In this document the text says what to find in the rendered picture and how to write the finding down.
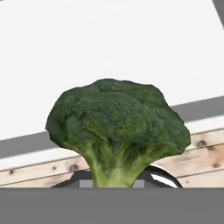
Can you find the green broccoli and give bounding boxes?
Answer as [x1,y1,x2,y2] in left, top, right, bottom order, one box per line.
[45,78,192,189]

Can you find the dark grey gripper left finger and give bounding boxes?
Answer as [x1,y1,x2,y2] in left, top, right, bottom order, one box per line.
[52,170,95,189]

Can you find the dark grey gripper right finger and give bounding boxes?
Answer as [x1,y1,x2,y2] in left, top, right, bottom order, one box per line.
[131,164,184,189]

